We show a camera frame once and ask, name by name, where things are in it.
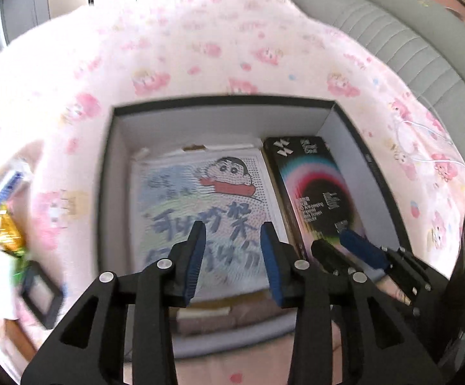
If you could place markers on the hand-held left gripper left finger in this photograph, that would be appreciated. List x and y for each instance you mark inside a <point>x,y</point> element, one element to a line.
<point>194,256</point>

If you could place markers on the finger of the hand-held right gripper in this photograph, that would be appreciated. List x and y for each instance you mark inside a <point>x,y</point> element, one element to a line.
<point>362,246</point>
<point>332,258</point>

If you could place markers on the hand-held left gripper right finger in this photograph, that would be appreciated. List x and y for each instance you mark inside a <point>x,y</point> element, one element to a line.
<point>270,264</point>

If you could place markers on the clear case with cartoon print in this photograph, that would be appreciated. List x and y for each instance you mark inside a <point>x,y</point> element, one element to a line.
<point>208,192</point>

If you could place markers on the black box with rainbow print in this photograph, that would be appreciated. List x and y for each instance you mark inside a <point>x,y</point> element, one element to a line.
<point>316,184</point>

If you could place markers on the black shoebox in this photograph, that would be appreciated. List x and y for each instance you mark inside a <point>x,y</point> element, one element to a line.
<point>116,192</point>

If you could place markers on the yellow snack packet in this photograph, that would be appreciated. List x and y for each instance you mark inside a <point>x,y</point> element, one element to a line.
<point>11,230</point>

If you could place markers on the white wet wipes pack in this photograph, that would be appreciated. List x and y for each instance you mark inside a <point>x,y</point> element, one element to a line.
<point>5,188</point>

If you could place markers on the pink printed blanket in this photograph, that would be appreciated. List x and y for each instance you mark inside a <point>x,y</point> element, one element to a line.
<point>176,48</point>

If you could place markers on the grey padded headboard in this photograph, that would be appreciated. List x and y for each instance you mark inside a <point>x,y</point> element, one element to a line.
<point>396,28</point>

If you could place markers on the black square frame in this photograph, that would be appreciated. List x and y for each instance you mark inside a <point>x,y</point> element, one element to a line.
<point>42,292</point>

